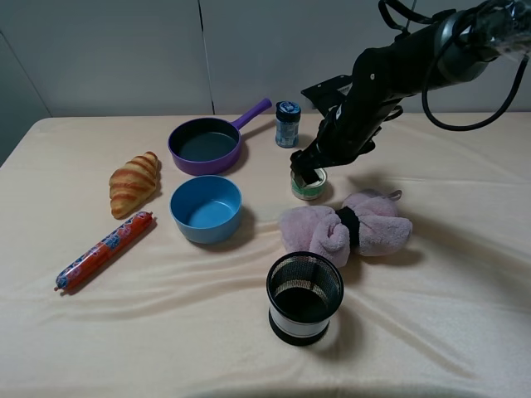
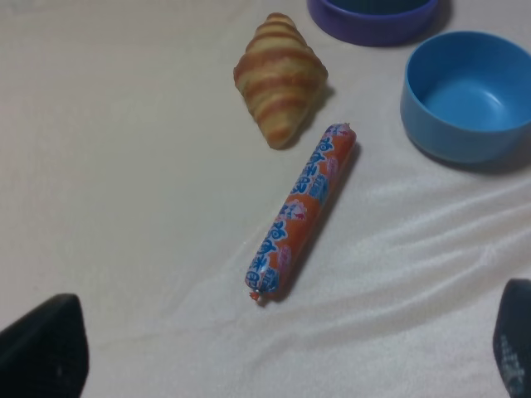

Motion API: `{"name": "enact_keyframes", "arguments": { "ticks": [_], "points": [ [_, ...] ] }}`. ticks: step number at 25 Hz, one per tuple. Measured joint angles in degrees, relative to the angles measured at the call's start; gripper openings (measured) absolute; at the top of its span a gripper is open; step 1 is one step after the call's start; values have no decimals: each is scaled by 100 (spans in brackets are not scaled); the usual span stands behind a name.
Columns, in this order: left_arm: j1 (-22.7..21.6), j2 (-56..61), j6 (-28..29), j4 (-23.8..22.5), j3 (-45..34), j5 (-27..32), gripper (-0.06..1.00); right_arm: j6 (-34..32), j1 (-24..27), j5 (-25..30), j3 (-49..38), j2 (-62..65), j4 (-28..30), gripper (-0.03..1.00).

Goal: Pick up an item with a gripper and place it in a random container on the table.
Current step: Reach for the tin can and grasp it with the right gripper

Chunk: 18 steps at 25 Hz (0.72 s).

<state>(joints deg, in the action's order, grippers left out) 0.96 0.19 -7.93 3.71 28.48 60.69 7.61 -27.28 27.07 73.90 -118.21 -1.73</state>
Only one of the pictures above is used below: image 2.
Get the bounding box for blue plastic bowl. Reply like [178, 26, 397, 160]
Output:
[400, 31, 530, 164]

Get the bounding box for beige tablecloth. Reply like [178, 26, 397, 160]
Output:
[1, 1, 530, 397]

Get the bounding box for striped croissant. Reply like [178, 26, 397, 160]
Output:
[233, 12, 329, 149]

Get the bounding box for purple frying pan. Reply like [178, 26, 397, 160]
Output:
[307, 1, 439, 47]

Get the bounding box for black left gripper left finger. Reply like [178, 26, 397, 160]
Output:
[1, 294, 89, 398]

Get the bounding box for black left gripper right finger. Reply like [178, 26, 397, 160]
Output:
[493, 279, 530, 397]

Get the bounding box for orange wrapped sausage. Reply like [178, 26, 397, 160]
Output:
[245, 123, 357, 302]

